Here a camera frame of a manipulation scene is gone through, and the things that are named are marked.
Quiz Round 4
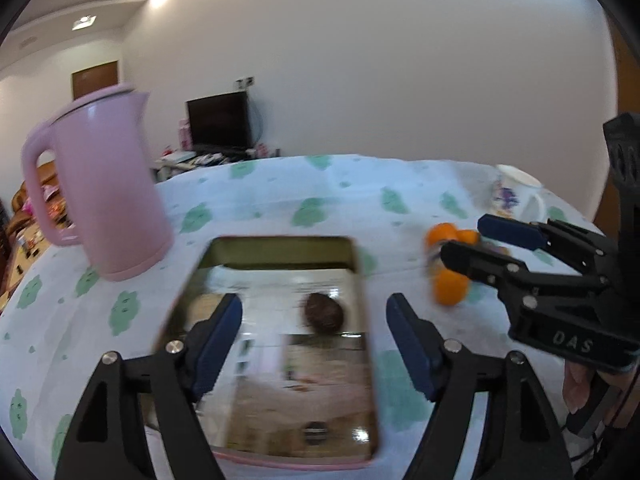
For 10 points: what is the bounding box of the dark brown round fruit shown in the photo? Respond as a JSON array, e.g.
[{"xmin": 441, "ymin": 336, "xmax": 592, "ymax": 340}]
[{"xmin": 303, "ymin": 292, "xmax": 344, "ymax": 333}]

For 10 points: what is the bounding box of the shiny metal tray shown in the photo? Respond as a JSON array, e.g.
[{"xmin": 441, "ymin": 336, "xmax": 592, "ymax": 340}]
[{"xmin": 152, "ymin": 236, "xmax": 381, "ymax": 468}]

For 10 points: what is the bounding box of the brown wooden door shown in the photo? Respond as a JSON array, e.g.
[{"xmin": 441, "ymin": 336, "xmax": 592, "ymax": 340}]
[{"xmin": 71, "ymin": 61, "xmax": 120, "ymax": 100}]

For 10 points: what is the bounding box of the white printed mug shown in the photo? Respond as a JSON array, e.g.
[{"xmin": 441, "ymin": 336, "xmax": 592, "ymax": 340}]
[{"xmin": 487, "ymin": 164, "xmax": 547, "ymax": 224}]

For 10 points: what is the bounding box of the person's right hand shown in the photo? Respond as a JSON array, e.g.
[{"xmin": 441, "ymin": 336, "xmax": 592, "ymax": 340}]
[{"xmin": 562, "ymin": 360, "xmax": 626, "ymax": 428}]

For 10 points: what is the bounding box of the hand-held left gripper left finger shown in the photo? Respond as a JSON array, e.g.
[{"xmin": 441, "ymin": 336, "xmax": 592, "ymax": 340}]
[{"xmin": 54, "ymin": 292, "xmax": 244, "ymax": 480}]

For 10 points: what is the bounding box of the black television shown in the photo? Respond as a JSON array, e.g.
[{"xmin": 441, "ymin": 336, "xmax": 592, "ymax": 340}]
[{"xmin": 186, "ymin": 91, "xmax": 252, "ymax": 150}]

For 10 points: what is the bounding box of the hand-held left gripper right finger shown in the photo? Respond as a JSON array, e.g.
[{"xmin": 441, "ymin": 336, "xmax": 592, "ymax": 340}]
[{"xmin": 386, "ymin": 292, "xmax": 573, "ymax": 480}]

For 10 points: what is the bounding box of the cluttered television cabinet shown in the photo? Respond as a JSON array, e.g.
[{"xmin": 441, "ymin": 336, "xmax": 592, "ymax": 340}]
[{"xmin": 155, "ymin": 146, "xmax": 282, "ymax": 182}]

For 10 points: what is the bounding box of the brown sofa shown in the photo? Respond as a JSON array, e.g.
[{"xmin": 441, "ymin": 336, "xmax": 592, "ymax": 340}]
[{"xmin": 11, "ymin": 159, "xmax": 58, "ymax": 221}]

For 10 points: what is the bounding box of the white tablecloth with green print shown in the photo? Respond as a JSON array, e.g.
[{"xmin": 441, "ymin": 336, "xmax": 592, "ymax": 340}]
[{"xmin": 0, "ymin": 154, "xmax": 607, "ymax": 480}]

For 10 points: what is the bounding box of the pink electric kettle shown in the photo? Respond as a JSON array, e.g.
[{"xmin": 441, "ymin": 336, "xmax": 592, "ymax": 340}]
[{"xmin": 21, "ymin": 85, "xmax": 175, "ymax": 282}]

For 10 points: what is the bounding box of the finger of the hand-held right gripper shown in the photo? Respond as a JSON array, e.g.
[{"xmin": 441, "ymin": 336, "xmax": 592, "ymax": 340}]
[
  {"xmin": 440, "ymin": 240, "xmax": 613, "ymax": 311},
  {"xmin": 477, "ymin": 214, "xmax": 621, "ymax": 281}
]

